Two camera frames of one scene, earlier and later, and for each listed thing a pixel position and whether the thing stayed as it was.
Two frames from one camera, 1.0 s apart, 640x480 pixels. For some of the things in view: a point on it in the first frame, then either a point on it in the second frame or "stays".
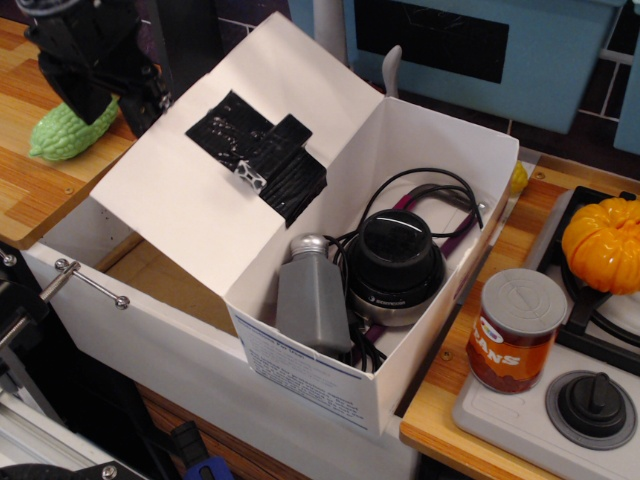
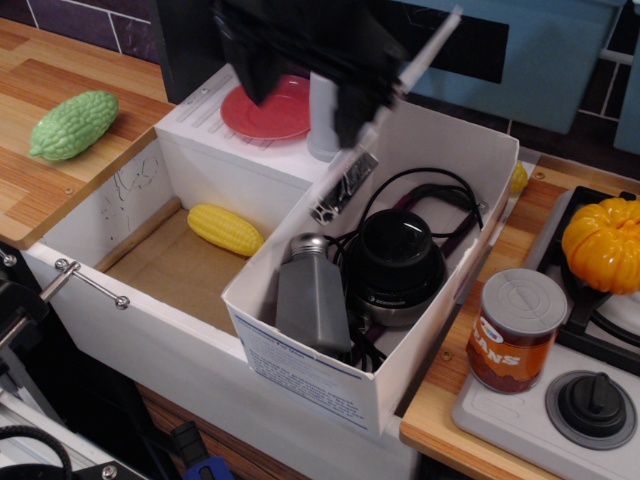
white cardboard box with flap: (283, 140) → (350, 313)
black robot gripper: (97, 52) → (361, 42)
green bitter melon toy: (60, 133) stays
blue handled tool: (191, 446) stays
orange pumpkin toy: (601, 244) stays
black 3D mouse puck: (394, 268) stays
